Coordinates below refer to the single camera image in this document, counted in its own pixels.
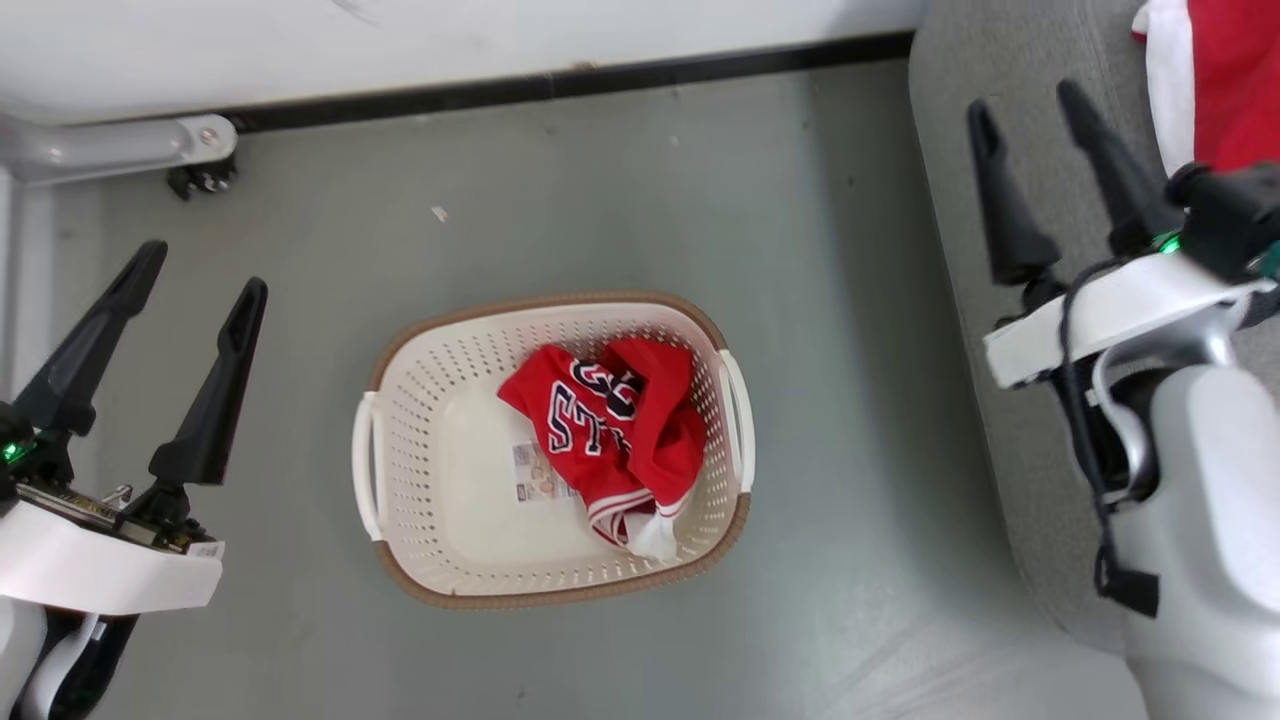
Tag black caster wheel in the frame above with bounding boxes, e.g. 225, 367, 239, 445
166, 156, 239, 202

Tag red jersey with lettering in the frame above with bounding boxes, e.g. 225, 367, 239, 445
496, 336, 708, 562

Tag cream perforated laundry basket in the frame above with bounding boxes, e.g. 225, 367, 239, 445
351, 290, 757, 612

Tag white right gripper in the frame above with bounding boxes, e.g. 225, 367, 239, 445
965, 79, 1280, 391

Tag printed label sticker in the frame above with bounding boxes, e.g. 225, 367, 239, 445
511, 440, 582, 504

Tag black baseboard strip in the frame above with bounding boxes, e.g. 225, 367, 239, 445
224, 31, 917, 137

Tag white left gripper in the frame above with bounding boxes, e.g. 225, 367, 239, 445
0, 239, 270, 617

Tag grey fabric sofa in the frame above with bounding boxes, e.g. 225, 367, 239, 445
907, 0, 1280, 657

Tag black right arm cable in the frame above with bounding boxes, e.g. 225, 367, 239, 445
1057, 257, 1162, 620

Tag red garment with white trim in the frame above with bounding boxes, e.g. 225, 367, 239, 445
1131, 0, 1280, 177

